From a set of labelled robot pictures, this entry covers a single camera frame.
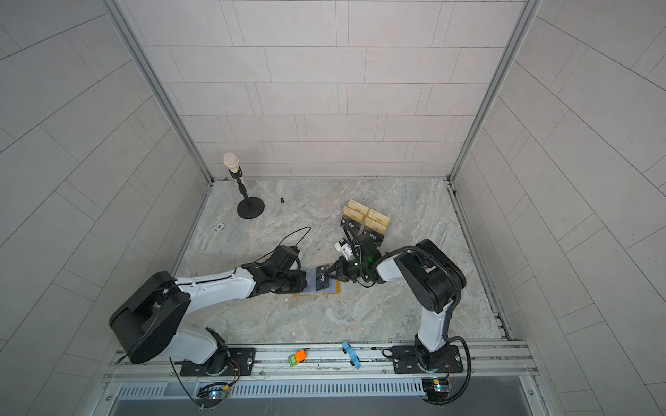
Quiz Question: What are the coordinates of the green circuit board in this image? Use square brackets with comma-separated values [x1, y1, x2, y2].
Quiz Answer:
[196, 382, 232, 408]
[421, 379, 452, 404]

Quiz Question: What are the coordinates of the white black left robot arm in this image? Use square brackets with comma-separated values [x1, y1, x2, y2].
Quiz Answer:
[109, 245, 307, 364]

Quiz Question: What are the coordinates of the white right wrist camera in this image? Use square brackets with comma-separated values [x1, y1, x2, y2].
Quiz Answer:
[334, 239, 355, 261]

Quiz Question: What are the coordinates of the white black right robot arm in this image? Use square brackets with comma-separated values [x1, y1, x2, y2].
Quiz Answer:
[316, 237, 467, 371]

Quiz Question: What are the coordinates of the left green circuit board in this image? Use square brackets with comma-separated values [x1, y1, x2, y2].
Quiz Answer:
[196, 382, 232, 408]

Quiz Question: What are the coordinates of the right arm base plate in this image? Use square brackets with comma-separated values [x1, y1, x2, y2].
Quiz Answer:
[383, 344, 464, 374]

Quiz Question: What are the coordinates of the clear acrylic card display stand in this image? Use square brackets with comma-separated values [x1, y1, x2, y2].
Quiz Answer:
[340, 199, 390, 246]

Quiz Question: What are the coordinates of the yellow leather card holder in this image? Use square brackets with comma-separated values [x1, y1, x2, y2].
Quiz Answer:
[295, 265, 340, 296]

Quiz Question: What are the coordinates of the green orange connector block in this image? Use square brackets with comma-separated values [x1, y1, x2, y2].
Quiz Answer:
[288, 349, 307, 367]

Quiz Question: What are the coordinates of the right green circuit board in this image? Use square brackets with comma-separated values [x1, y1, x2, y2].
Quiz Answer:
[421, 379, 452, 404]

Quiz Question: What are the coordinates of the black VIP card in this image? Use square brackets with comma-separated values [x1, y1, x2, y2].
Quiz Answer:
[315, 265, 331, 291]
[340, 216, 362, 234]
[369, 231, 384, 247]

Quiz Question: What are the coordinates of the aluminium front rail frame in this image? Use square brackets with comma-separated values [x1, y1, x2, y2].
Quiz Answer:
[102, 340, 539, 400]

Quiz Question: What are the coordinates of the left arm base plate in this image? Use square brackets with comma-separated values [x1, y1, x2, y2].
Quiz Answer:
[179, 348, 257, 377]

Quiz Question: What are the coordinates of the black microphone stand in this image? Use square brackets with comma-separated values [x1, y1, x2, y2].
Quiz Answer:
[223, 153, 265, 219]

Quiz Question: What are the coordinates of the gold VIP card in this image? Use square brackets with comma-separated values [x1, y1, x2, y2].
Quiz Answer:
[364, 218, 387, 235]
[343, 206, 365, 224]
[368, 209, 390, 227]
[347, 199, 369, 215]

